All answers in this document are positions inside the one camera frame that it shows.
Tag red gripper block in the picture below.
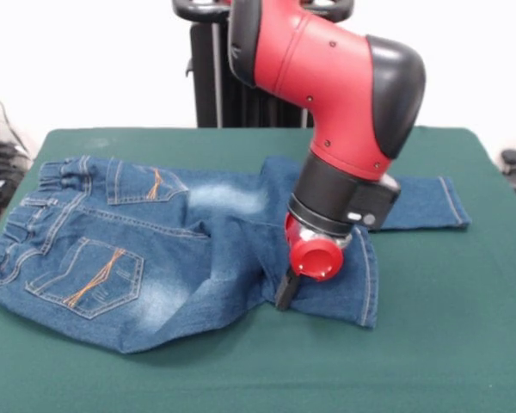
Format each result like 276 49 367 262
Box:
274 212 353 312

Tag blue denim jeans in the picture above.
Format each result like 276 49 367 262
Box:
0 154 473 356

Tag dark green table cloth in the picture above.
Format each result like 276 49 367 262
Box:
0 126 516 413

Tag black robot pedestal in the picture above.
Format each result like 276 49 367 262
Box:
171 0 354 129

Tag black cable bundle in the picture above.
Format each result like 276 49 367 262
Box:
0 141 32 225

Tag thin grey cable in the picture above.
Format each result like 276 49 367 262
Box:
0 79 29 156

